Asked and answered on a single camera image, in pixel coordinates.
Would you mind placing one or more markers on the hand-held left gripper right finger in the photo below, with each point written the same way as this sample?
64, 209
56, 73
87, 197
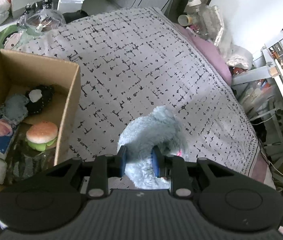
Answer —
155, 163

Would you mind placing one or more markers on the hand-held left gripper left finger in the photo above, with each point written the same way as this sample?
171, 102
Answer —
122, 162

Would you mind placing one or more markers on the grey cloth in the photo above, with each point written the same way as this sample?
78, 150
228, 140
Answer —
27, 166

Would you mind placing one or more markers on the paper cup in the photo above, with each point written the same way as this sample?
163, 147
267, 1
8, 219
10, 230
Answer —
185, 19

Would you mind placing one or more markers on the black and white plush toy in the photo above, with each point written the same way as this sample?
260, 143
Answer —
44, 100

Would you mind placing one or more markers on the grey-blue plush toy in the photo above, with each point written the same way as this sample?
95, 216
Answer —
15, 108

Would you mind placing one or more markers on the burger plush toy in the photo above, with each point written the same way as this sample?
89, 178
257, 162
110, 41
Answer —
41, 133

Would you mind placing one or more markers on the pink pillow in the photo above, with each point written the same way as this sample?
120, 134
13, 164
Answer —
209, 52

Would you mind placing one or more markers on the clear plastic bag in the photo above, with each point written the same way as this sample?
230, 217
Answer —
42, 20

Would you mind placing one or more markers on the pink bed sheet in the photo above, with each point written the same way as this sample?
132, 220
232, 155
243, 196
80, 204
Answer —
259, 170

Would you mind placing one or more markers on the light blue plush toy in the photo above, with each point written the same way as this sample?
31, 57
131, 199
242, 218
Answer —
154, 127

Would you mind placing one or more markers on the clear plastic bottle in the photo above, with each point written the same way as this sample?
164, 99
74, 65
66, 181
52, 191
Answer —
198, 13

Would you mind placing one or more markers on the black-patterned white blanket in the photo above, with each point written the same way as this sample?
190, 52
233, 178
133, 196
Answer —
144, 67

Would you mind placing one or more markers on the brown cardboard box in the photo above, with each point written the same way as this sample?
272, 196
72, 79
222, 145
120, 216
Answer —
67, 110

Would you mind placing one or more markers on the crumpled white plastic bags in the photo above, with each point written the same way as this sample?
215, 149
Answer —
231, 48

